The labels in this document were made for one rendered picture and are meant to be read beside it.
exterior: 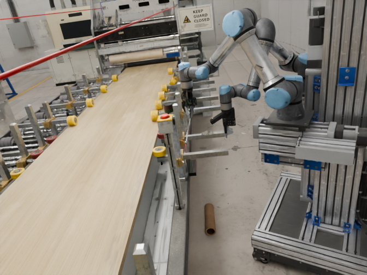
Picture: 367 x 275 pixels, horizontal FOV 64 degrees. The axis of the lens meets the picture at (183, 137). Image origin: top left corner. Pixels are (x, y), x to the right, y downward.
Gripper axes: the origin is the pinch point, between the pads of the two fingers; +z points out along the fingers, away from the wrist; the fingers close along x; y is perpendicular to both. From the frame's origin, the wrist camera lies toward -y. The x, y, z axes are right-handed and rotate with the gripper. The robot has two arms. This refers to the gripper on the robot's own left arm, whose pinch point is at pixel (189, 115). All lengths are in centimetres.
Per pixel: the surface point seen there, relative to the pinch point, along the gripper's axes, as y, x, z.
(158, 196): 24, -34, 38
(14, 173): 0, -113, 9
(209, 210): -11, 10, 92
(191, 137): 2.4, -1.3, 14.6
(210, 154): 29.8, 0.9, 15.4
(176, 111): 3.8, -9.9, -6.6
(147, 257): 122, -51, -15
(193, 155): 26.3, -8.7, 15.0
